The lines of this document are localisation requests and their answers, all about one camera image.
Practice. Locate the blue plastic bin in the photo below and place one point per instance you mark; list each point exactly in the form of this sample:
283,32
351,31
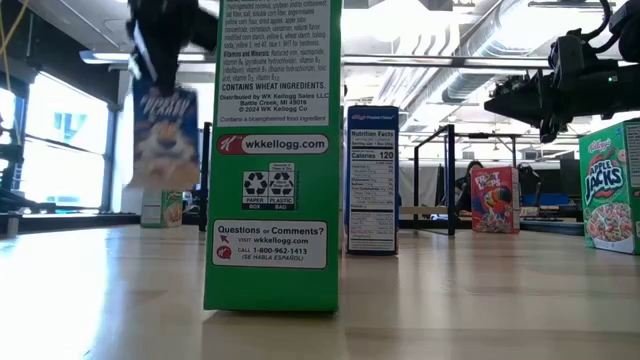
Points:
547,200

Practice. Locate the long ceiling light fixture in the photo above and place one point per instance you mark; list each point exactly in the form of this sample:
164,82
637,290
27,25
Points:
100,56
425,62

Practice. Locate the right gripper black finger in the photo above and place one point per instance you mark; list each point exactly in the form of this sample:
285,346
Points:
530,114
530,95

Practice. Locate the black computer monitor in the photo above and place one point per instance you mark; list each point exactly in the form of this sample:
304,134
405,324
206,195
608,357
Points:
570,177

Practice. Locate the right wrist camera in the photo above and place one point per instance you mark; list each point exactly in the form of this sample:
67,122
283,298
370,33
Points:
565,60

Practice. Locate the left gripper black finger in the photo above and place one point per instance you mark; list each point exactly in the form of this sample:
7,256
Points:
142,55
167,65

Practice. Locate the person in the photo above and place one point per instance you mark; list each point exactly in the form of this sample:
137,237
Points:
470,185

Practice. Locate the large bright window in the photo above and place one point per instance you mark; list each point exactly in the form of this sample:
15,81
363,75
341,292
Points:
65,150

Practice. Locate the red Froot Loops cereal box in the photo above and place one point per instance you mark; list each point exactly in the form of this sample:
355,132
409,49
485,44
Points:
495,200

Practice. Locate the blue Frosted Flakes cereal box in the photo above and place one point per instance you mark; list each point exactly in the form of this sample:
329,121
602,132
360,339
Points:
372,180
165,145

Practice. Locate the black aluminium table frame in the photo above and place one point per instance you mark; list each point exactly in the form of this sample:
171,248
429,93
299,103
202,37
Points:
75,222

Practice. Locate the green Apple Jacks cereal box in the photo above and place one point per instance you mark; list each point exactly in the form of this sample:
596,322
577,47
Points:
272,200
162,210
610,187

